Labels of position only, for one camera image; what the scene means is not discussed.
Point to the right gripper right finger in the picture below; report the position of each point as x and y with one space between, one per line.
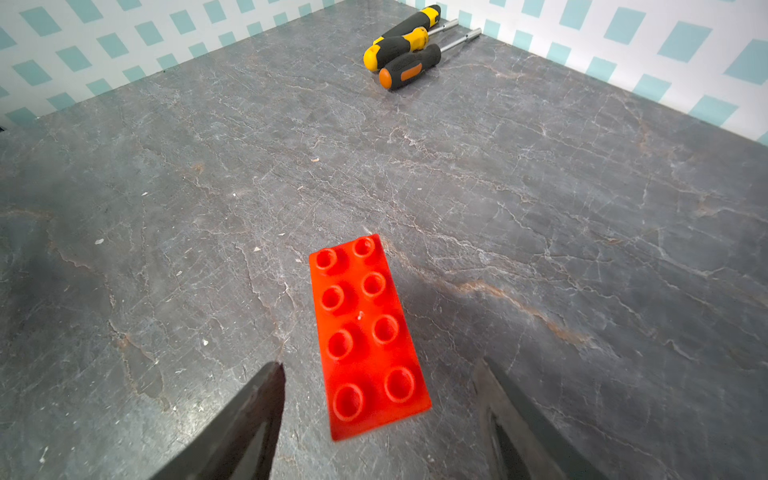
519 441

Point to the red lego brick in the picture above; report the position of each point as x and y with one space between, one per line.
371 370

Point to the thick yellow black screwdriver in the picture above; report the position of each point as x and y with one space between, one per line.
418 26

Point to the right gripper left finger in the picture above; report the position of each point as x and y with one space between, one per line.
240 442

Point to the orange black screwdriver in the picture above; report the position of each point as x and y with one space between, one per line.
406 68

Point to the small yellow screwdriver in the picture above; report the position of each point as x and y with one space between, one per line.
377 56

